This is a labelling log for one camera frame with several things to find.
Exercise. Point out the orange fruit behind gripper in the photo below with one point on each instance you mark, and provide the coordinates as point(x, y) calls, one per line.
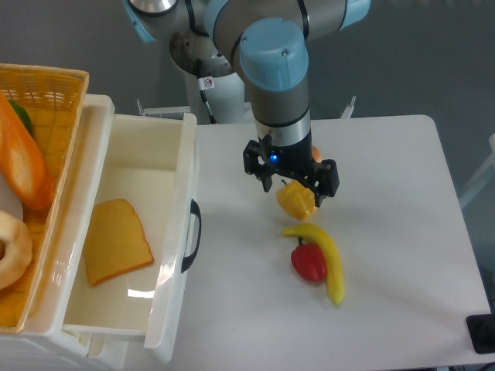
point(316, 154)

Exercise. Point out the white drawer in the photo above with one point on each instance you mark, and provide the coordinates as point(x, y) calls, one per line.
point(152, 163)

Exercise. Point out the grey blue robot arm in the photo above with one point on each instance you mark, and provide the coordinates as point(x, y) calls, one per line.
point(264, 43)

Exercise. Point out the red bell pepper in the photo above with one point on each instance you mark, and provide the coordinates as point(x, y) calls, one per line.
point(308, 261)

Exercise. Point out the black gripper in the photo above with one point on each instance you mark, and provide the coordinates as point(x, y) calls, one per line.
point(323, 177)

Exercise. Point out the beige bagel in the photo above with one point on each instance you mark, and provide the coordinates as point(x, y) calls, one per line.
point(18, 249)

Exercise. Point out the yellow banana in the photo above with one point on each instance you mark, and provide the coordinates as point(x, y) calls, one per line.
point(312, 233)

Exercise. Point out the toast bread slice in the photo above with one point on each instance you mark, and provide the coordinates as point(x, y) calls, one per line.
point(115, 243)

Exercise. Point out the black top drawer handle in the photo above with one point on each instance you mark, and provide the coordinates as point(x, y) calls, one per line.
point(193, 236)

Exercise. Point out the white drawer cabinet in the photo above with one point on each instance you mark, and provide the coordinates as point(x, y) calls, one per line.
point(43, 344)

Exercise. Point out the orange baguette bread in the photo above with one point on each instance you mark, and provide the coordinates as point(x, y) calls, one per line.
point(22, 164)

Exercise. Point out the yellow bell pepper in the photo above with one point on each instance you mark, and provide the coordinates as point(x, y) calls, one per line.
point(297, 200)

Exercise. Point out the white item in basket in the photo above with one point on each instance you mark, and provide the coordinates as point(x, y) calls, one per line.
point(9, 202)

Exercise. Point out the black device at edge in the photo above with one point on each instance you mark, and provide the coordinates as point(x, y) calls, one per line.
point(481, 332)

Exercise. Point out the green vegetable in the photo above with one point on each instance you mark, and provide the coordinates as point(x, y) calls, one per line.
point(23, 116)

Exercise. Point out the yellow woven basket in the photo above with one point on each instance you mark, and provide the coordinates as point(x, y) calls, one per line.
point(53, 98)

